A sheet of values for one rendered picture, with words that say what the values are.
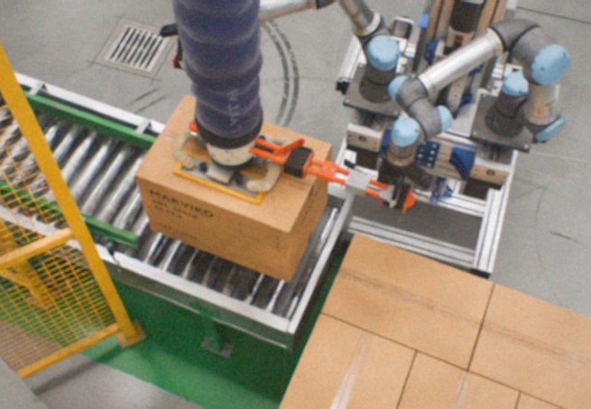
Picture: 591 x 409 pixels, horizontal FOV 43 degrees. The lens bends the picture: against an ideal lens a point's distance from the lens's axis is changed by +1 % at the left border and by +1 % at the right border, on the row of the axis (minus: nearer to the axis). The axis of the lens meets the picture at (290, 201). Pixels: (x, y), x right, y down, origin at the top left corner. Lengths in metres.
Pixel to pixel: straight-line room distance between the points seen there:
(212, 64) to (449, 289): 1.46
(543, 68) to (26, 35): 3.30
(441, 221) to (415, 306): 0.71
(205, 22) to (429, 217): 1.91
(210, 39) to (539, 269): 2.31
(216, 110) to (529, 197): 2.17
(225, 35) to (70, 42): 2.74
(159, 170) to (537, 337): 1.58
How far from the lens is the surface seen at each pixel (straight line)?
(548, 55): 2.33
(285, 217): 2.53
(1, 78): 2.06
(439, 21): 2.81
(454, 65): 2.32
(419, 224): 3.58
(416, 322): 2.98
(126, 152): 3.42
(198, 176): 2.61
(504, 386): 2.97
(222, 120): 2.33
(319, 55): 4.46
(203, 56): 2.10
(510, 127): 2.86
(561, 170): 4.20
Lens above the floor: 3.26
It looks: 58 degrees down
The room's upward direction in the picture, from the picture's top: straight up
